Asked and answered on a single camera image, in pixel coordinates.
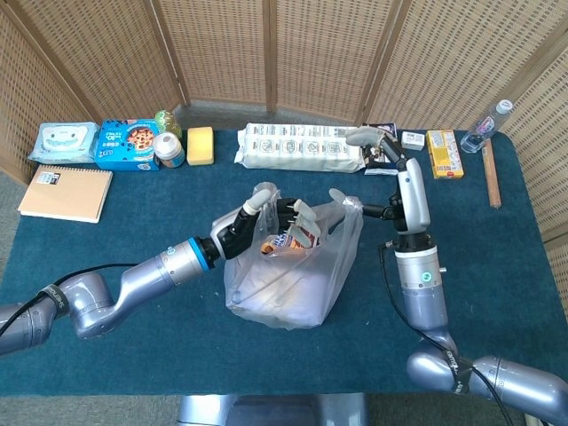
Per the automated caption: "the clear plastic shopping bag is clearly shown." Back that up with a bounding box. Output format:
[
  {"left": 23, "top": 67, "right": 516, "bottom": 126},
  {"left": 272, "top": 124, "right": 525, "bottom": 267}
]
[{"left": 223, "top": 184, "right": 365, "bottom": 331}]

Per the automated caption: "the wooden stick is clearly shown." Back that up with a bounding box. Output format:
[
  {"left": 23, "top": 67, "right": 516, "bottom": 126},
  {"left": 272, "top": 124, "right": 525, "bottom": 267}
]
[{"left": 481, "top": 140, "right": 502, "bottom": 209}]

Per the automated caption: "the clear water bottle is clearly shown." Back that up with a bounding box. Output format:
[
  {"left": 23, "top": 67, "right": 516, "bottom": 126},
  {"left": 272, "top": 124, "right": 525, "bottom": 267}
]
[{"left": 460, "top": 99, "right": 515, "bottom": 154}]

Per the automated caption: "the white lidded snack jar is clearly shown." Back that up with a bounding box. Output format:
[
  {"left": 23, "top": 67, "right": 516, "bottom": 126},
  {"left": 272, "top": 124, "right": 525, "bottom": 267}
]
[{"left": 152, "top": 131, "right": 185, "bottom": 170}]

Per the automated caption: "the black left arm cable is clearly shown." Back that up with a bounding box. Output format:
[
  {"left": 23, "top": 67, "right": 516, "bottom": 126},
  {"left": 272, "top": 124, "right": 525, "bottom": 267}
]
[{"left": 0, "top": 264, "right": 138, "bottom": 338}]

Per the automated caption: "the green bottle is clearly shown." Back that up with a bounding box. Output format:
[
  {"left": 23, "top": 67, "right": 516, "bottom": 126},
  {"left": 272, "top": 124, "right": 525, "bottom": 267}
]
[{"left": 154, "top": 109, "right": 184, "bottom": 141}]

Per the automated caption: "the brown spiral notebook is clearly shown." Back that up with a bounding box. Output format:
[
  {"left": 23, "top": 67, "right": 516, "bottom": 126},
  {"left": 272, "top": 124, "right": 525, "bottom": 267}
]
[{"left": 17, "top": 164, "right": 114, "bottom": 225}]

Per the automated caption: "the white long snack package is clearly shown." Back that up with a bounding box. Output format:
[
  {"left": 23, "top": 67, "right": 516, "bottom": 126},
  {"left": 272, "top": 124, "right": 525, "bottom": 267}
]
[{"left": 233, "top": 122, "right": 367, "bottom": 174}]

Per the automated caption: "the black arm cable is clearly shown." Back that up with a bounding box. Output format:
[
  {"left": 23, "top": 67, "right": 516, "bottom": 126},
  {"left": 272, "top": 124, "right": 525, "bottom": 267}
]
[
  {"left": 0, "top": 264, "right": 138, "bottom": 338},
  {"left": 377, "top": 241, "right": 509, "bottom": 426}
]

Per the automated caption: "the yellow sponge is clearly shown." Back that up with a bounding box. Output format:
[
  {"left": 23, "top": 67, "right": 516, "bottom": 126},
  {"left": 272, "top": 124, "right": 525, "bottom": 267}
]
[{"left": 186, "top": 126, "right": 216, "bottom": 167}]

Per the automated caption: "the orange snack packet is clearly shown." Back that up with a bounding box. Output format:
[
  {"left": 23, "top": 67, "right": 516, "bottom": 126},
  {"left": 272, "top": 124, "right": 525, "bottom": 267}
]
[{"left": 259, "top": 230, "right": 320, "bottom": 259}]

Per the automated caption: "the light blue wet wipes pack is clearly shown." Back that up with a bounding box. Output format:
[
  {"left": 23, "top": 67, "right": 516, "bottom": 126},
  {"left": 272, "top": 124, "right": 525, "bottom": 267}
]
[{"left": 28, "top": 122, "right": 101, "bottom": 164}]

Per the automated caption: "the small white box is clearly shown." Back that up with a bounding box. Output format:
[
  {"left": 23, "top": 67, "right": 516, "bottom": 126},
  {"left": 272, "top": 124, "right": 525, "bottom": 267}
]
[{"left": 401, "top": 130, "right": 426, "bottom": 152}]

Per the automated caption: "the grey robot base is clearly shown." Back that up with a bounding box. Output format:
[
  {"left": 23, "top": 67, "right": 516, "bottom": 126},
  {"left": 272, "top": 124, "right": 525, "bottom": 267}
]
[{"left": 176, "top": 392, "right": 370, "bottom": 426}]

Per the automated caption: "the wicker folding screen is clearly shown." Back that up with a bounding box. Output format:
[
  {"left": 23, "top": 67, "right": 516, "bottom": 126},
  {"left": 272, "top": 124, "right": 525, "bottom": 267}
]
[{"left": 0, "top": 0, "right": 568, "bottom": 312}]

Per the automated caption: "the white bagged package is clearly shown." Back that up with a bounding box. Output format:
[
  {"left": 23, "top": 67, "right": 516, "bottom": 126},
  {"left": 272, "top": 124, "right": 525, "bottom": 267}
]
[{"left": 230, "top": 256, "right": 338, "bottom": 326}]

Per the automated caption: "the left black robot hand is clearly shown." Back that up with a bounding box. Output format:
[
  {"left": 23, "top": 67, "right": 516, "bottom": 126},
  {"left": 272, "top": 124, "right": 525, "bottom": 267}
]
[{"left": 208, "top": 181, "right": 323, "bottom": 261}]

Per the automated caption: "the yellow box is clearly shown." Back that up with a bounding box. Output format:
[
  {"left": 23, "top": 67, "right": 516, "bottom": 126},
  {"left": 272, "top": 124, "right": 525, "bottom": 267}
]
[{"left": 425, "top": 129, "right": 465, "bottom": 180}]

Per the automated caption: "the black snack packet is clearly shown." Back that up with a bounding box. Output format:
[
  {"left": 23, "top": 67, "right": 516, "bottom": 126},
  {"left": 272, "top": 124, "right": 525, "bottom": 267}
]
[{"left": 359, "top": 122, "right": 403, "bottom": 177}]

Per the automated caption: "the blue cookie box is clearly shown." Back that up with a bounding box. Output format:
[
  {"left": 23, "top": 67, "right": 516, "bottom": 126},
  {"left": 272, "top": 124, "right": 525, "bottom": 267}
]
[{"left": 94, "top": 117, "right": 162, "bottom": 172}]

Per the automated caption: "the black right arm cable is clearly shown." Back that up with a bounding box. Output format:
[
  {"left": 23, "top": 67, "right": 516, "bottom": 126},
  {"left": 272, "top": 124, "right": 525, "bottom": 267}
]
[{"left": 377, "top": 241, "right": 509, "bottom": 426}]

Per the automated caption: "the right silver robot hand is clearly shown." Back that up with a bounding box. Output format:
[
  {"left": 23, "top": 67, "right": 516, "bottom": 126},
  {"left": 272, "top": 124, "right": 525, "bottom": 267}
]
[{"left": 327, "top": 125, "right": 432, "bottom": 234}]

